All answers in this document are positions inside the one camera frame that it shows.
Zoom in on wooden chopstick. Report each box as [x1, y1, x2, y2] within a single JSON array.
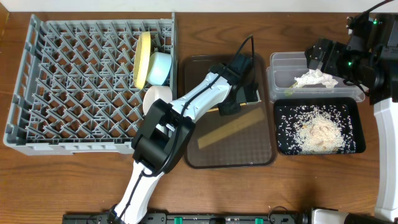
[[198, 108, 265, 149], [207, 101, 261, 112]]

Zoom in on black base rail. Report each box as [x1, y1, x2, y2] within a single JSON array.
[[62, 207, 398, 224]]

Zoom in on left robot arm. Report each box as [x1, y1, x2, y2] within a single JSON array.
[[107, 53, 258, 223]]

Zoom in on clear plastic waste bin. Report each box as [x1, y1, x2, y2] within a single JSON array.
[[267, 52, 365, 102]]

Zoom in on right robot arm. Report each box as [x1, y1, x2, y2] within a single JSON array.
[[305, 12, 397, 223]]

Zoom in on light blue bowl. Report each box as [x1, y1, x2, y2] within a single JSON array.
[[146, 52, 172, 85]]

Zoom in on rice food scraps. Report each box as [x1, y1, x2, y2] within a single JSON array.
[[275, 105, 356, 155]]

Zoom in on white pink bowl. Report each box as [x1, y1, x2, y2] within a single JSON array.
[[142, 86, 172, 115]]

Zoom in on black waste tray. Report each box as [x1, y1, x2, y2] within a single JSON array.
[[273, 97, 366, 156]]

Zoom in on yellow round plate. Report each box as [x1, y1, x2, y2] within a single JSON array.
[[133, 32, 151, 90]]

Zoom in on dark brown serving tray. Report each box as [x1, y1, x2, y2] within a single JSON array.
[[183, 55, 277, 169]]

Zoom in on grey plastic dishwasher rack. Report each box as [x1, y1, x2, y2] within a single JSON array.
[[3, 16, 178, 156]]

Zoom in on white paper napkin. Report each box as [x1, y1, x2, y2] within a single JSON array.
[[292, 69, 338, 88]]

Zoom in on yellow green snack wrapper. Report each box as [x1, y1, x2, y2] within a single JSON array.
[[284, 82, 298, 96]]

